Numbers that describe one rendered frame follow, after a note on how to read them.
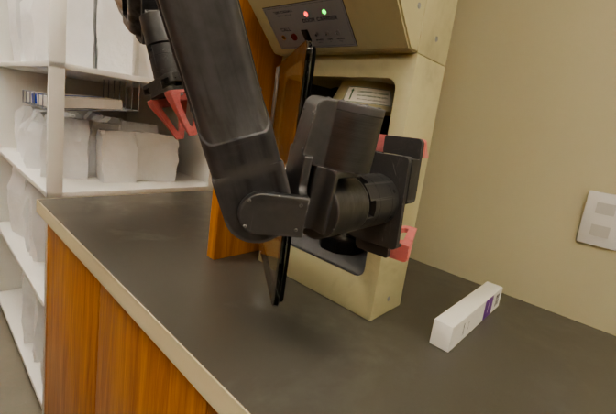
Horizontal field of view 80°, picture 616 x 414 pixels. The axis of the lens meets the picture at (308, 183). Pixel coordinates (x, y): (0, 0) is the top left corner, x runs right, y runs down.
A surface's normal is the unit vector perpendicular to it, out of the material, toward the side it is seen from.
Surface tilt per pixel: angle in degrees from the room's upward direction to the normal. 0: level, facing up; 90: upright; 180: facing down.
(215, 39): 95
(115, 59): 99
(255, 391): 0
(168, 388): 90
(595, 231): 90
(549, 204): 90
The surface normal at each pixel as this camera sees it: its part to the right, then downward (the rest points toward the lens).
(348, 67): -0.68, 0.03
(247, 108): 0.29, 0.13
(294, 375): 0.14, -0.98
